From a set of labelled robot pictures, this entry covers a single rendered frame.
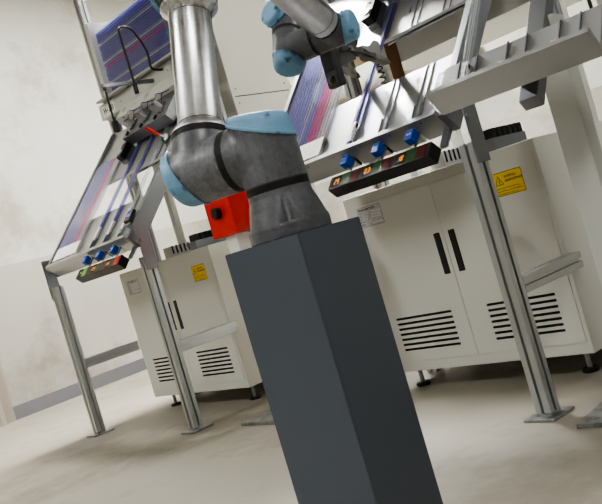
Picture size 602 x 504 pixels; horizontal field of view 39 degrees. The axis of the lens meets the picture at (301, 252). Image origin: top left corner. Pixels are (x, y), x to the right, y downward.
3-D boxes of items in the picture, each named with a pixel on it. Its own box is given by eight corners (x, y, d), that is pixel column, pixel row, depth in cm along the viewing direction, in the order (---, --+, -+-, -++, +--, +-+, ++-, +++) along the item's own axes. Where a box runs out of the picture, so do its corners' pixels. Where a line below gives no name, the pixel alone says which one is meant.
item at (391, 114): (447, 120, 193) (438, 112, 191) (270, 188, 242) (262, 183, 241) (463, 57, 201) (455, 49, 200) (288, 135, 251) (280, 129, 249)
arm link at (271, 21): (258, 32, 205) (258, 5, 209) (293, 50, 212) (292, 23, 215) (279, 14, 200) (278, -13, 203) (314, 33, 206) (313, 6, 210)
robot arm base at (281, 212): (296, 233, 142) (279, 176, 142) (235, 252, 152) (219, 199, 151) (348, 218, 153) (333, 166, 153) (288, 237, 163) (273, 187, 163)
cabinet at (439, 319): (601, 376, 211) (531, 137, 210) (397, 392, 263) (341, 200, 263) (705, 308, 254) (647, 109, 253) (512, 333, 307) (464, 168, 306)
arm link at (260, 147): (290, 175, 144) (267, 98, 144) (225, 197, 150) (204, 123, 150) (319, 171, 155) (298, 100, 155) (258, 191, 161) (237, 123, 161)
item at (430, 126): (454, 131, 194) (433, 113, 190) (275, 197, 243) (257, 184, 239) (455, 127, 194) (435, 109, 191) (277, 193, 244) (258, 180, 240)
